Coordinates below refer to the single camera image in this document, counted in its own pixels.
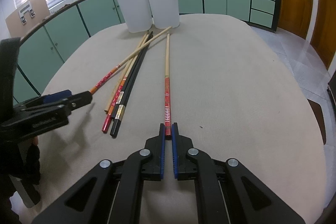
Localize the white plastic container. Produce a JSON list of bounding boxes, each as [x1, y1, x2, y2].
[[149, 0, 180, 29], [117, 0, 153, 33]]

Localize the brown wooden chair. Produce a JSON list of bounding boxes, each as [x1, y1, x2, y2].
[[308, 99, 326, 145]]

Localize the brown wooden door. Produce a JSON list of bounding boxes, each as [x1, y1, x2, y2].
[[278, 0, 335, 69]]

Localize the white plastic container right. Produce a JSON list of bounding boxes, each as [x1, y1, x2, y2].
[[149, 0, 180, 29]]

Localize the orange red bamboo chopstick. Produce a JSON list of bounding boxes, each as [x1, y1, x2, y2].
[[89, 26, 173, 94]]

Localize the red tipped bamboo chopstick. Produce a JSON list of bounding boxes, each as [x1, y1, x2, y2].
[[101, 34, 150, 134]]

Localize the cardboard box on counter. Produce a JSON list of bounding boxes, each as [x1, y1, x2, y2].
[[6, 0, 51, 38]]

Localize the green lower kitchen cabinets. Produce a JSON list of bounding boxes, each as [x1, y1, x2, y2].
[[13, 0, 282, 103]]

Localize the plain bamboo chopstick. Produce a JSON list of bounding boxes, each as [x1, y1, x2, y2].
[[104, 30, 150, 115]]

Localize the black chopstick silver band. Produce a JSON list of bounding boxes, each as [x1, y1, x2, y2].
[[110, 45, 149, 139]]

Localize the white plastic container left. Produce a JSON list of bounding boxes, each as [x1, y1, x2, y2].
[[117, 0, 153, 33]]

